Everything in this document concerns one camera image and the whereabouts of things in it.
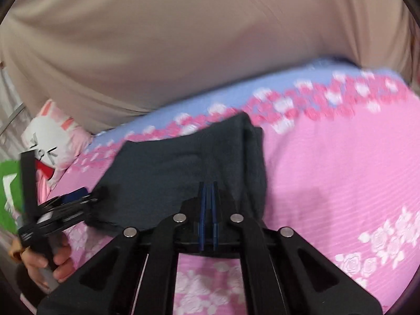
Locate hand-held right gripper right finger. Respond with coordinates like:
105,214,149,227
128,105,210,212
210,181,383,315

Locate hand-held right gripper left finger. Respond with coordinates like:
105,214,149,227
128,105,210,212
37,181,208,315

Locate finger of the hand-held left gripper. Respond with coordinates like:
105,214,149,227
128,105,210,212
41,185,110,212

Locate dark grey pants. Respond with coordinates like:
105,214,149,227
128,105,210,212
83,112,268,234

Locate person's left hand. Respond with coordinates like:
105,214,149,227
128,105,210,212
10,235,72,292

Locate pink satin cloth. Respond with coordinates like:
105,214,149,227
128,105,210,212
33,169,64,204

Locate green printed cloth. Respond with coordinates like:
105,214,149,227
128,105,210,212
0,160,26,235

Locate white rabbit print pillow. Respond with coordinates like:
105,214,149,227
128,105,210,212
21,98,95,184

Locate pink floral bed sheet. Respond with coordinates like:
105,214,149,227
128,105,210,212
33,57,420,315

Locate beige curtain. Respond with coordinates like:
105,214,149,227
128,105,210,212
0,0,420,136

